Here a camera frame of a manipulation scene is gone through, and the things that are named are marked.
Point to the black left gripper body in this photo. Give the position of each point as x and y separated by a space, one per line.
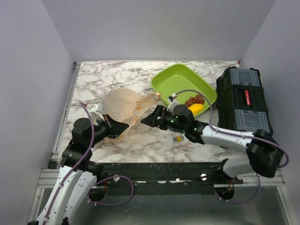
101 132

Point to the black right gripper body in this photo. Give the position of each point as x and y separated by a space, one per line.
170 121

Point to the translucent orange plastic bag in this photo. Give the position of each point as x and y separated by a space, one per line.
127 106

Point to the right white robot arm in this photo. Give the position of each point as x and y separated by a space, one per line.
262 154

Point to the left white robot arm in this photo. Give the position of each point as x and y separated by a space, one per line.
77 174

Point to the yellow fake mango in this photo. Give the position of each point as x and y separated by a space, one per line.
196 109

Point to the red fake grapes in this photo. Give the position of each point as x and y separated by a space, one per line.
198 99

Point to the hex key set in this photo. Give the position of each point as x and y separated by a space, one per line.
178 138

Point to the green plastic tray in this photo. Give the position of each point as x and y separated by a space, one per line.
180 77

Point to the black plastic toolbox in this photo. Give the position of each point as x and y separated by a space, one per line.
241 103

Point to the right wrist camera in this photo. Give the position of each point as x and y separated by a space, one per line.
172 102

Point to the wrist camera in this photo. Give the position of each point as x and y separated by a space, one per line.
172 102
95 110

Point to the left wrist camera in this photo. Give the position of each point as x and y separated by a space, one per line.
95 110

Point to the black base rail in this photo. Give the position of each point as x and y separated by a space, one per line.
163 178

